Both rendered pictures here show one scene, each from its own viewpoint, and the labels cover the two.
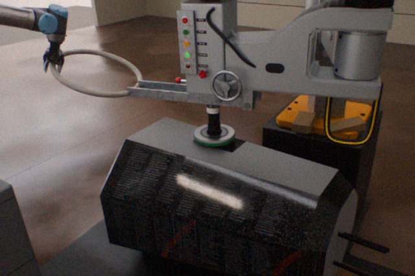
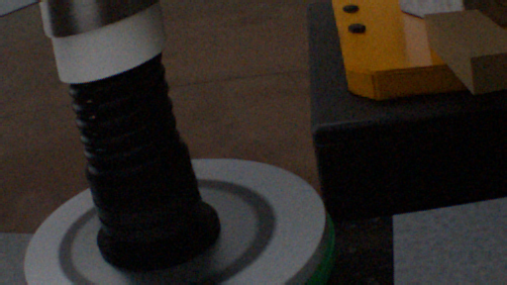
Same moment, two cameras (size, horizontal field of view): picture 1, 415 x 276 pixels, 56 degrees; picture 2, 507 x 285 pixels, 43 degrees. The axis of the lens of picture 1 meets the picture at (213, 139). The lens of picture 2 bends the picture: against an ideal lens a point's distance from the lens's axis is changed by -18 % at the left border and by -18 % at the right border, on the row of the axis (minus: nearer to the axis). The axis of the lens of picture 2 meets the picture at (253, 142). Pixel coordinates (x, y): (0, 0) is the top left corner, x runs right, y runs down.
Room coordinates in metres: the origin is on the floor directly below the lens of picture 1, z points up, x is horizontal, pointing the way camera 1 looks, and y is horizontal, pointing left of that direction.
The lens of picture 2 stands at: (1.44, 0.09, 1.11)
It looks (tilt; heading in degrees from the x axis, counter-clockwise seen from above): 25 degrees down; 336
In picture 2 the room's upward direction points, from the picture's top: 11 degrees counter-clockwise
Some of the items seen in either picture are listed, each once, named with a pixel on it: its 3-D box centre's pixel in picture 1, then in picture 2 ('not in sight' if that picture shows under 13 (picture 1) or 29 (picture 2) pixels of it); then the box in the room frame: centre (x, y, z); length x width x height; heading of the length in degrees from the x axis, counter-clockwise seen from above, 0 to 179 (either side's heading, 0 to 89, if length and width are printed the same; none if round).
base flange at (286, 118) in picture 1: (324, 114); (469, 22); (2.25, -0.72, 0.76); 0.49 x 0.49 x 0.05; 58
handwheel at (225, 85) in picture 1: (228, 83); not in sight; (1.68, -0.08, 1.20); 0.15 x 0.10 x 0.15; 70
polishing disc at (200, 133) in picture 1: (214, 133); (158, 243); (1.84, -0.01, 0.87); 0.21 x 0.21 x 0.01
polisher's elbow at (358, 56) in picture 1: (358, 51); not in sight; (1.61, -0.63, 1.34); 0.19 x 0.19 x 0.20
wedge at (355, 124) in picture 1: (345, 124); not in sight; (2.02, -0.77, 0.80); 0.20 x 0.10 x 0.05; 95
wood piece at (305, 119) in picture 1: (303, 122); (476, 47); (2.07, -0.54, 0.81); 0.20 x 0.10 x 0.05; 156
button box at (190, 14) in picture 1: (187, 43); not in sight; (1.75, 0.10, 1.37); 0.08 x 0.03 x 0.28; 70
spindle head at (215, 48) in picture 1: (227, 49); not in sight; (1.81, -0.08, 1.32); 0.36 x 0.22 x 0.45; 70
